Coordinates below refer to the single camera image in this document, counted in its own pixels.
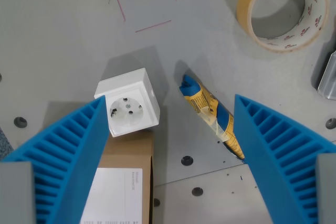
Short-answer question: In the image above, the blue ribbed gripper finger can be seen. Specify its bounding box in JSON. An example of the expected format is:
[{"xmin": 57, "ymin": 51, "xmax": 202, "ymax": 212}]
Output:
[
  {"xmin": 234, "ymin": 93, "xmax": 336, "ymax": 224},
  {"xmin": 0, "ymin": 94, "xmax": 110, "ymax": 224}
]

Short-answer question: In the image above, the blue and yellow bag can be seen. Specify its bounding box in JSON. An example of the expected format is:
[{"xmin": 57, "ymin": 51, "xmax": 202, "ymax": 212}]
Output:
[{"xmin": 178, "ymin": 74, "xmax": 246, "ymax": 161}]

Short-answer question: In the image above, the brown cardboard box, white label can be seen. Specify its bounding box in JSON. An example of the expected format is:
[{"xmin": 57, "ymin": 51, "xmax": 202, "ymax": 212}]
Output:
[{"xmin": 80, "ymin": 129, "xmax": 154, "ymax": 224}]

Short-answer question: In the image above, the grey blue fabric patch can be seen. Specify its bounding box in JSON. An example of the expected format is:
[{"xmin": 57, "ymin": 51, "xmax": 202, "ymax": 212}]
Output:
[{"xmin": 0, "ymin": 126, "xmax": 14, "ymax": 158}]

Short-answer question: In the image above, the clear plastic block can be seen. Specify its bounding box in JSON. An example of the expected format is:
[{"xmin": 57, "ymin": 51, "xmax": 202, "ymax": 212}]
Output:
[{"xmin": 317, "ymin": 50, "xmax": 336, "ymax": 101}]

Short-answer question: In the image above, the roll of beige adhesive tape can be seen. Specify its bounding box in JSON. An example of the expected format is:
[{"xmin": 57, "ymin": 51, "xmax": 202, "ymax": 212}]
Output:
[{"xmin": 236, "ymin": 0, "xmax": 330, "ymax": 54}]

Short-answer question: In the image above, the white wall socket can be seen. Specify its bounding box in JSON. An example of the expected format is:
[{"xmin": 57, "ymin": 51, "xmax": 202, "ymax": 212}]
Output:
[{"xmin": 93, "ymin": 67, "xmax": 161, "ymax": 138}]

